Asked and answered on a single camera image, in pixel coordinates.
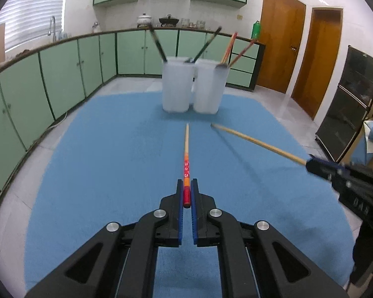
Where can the black glass-door cabinet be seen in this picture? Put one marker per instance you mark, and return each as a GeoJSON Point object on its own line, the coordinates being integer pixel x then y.
{"type": "Point", "coordinates": [348, 108]}

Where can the brown wooden door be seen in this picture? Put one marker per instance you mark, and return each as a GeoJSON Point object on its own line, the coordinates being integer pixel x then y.
{"type": "Point", "coordinates": [276, 37]}
{"type": "Point", "coordinates": [317, 62]}

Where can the curved metal faucet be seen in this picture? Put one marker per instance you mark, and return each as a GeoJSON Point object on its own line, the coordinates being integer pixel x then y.
{"type": "Point", "coordinates": [52, 28]}

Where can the blue table mat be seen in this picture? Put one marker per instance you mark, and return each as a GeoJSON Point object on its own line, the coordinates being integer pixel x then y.
{"type": "Point", "coordinates": [112, 161]}

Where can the small metal wall tap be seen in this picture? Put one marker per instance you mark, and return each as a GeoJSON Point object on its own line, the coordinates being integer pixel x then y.
{"type": "Point", "coordinates": [95, 27]}

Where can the white window blind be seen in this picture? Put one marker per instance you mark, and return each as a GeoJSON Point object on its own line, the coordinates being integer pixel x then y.
{"type": "Point", "coordinates": [34, 9]}

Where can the black chopstick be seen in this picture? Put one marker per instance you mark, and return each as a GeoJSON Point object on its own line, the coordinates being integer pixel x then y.
{"type": "Point", "coordinates": [206, 45]}
{"type": "Point", "coordinates": [157, 43]}

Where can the white lidded pot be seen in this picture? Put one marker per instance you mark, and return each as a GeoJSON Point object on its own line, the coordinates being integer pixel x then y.
{"type": "Point", "coordinates": [144, 20]}

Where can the green drawer unit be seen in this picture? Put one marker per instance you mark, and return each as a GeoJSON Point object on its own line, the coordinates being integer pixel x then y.
{"type": "Point", "coordinates": [247, 65]}

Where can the plain wooden chopstick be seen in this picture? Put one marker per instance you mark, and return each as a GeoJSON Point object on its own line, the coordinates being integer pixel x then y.
{"type": "Point", "coordinates": [261, 142]}

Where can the clear glass cup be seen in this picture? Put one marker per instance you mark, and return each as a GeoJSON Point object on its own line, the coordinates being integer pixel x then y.
{"type": "Point", "coordinates": [64, 35]}

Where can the clear glass jar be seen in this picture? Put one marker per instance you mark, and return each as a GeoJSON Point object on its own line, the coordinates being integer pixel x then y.
{"type": "Point", "coordinates": [185, 23]}
{"type": "Point", "coordinates": [200, 24]}

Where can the translucent plastic container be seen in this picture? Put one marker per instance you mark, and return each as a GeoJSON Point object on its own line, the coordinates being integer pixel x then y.
{"type": "Point", "coordinates": [175, 87]}
{"type": "Point", "coordinates": [209, 90]}

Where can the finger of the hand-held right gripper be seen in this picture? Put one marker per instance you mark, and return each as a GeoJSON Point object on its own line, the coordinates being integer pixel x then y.
{"type": "Point", "coordinates": [321, 170]}
{"type": "Point", "coordinates": [329, 163]}

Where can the green plastic bottle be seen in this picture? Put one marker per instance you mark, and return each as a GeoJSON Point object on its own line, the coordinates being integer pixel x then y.
{"type": "Point", "coordinates": [256, 31]}

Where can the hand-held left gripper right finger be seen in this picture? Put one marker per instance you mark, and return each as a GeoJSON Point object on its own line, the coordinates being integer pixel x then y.
{"type": "Point", "coordinates": [195, 214]}

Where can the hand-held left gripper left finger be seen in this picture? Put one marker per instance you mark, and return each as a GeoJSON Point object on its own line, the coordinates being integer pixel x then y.
{"type": "Point", "coordinates": [180, 214]}

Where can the red orange patterned chopstick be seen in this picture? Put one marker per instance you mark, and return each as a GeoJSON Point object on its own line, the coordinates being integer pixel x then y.
{"type": "Point", "coordinates": [186, 167]}
{"type": "Point", "coordinates": [229, 48]}
{"type": "Point", "coordinates": [244, 51]}

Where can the green base cabinet run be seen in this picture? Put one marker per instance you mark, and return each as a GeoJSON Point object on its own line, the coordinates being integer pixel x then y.
{"type": "Point", "coordinates": [133, 52]}
{"type": "Point", "coordinates": [62, 71]}

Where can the black wok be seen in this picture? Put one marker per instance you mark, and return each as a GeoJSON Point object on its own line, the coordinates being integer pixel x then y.
{"type": "Point", "coordinates": [168, 21]}

